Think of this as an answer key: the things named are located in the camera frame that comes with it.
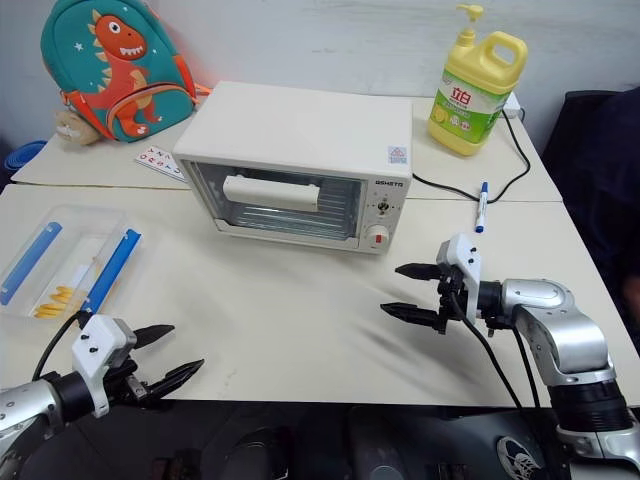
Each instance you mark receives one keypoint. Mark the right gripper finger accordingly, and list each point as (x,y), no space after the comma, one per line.
(412,314)
(422,272)

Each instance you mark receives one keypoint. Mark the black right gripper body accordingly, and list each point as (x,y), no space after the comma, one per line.
(450,300)

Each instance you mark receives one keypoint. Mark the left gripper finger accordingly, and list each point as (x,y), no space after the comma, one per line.
(152,335)
(172,380)

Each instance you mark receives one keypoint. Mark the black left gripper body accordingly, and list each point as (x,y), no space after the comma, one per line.
(122,385)

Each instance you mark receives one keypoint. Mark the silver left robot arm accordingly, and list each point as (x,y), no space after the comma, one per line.
(27,415)

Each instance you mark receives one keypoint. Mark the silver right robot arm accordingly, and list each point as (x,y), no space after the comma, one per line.
(555,325)

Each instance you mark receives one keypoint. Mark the small oven temperature knob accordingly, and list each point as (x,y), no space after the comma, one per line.
(384,206)

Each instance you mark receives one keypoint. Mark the clear plastic container blue clips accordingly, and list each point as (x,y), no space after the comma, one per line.
(75,235)

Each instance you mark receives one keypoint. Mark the glass oven door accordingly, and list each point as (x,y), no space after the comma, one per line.
(280,220)

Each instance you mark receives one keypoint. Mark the white toaster oven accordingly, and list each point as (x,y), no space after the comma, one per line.
(300,125)

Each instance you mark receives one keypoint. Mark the white timer knob red mark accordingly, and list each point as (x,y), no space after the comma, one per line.
(379,237)

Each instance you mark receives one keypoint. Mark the blue container clip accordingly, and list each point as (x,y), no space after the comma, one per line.
(112,270)
(30,262)

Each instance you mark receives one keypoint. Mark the white blue marker pen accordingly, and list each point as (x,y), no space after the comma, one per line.
(482,207)

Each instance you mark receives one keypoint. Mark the white letter card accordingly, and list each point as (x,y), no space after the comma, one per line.
(160,162)

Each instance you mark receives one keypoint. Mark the dark navy cloth bulk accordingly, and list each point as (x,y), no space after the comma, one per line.
(595,200)

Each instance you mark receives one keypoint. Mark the yellow dish soap bottle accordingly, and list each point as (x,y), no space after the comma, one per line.
(475,90)

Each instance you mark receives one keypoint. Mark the beige plush toy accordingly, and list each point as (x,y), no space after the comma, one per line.
(72,129)

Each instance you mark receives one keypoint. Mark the blue rolled mat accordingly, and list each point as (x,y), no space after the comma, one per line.
(22,156)

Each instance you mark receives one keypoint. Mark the teal dinosaur backpack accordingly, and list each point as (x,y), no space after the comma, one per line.
(125,65)

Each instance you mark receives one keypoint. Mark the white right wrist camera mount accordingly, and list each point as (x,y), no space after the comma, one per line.
(467,270)

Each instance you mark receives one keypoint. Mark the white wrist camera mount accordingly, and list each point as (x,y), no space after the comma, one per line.
(95,345)
(467,270)

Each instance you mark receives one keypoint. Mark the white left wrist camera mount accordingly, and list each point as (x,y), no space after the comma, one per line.
(95,345)

